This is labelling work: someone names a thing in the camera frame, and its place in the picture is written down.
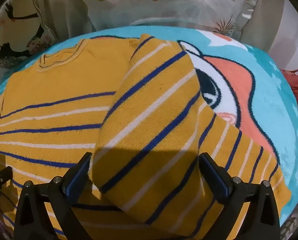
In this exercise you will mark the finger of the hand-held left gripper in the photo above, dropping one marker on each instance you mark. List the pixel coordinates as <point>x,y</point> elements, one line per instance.
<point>2,176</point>

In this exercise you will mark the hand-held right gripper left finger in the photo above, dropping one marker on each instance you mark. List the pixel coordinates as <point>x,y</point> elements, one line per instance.
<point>76,177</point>

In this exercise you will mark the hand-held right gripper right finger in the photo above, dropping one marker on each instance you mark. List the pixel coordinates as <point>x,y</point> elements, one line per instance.
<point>215,180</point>

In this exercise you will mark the yellow striped knit sweater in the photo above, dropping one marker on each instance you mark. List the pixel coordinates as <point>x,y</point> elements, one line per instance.
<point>64,85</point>

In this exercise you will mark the blue cartoon print blanket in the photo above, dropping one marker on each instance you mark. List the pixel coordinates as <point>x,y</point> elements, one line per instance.
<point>271,100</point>

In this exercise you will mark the white bird print pillow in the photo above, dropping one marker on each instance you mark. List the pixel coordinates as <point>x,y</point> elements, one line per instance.
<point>16,30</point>

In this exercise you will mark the beige curtain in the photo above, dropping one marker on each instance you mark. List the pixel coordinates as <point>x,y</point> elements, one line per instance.
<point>64,10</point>

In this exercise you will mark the white floral print pillow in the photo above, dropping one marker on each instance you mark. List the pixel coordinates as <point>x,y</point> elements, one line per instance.
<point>149,2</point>

